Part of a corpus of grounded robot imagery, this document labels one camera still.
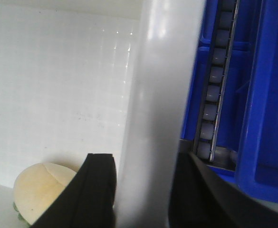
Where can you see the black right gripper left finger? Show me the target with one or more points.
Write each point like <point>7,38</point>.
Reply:
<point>88,200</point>

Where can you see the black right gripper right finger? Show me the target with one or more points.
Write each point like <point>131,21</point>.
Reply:
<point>201,199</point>

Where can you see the yellow round plush toy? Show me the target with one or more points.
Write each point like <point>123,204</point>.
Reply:
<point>37,187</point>

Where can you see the white plastic tote box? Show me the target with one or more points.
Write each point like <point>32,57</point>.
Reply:
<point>97,76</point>

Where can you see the blue bin upper right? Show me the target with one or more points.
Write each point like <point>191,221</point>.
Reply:
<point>257,164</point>

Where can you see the blue bin behind track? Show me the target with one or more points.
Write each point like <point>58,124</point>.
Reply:
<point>238,80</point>

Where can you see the roller track right upper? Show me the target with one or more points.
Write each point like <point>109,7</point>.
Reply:
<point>214,84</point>

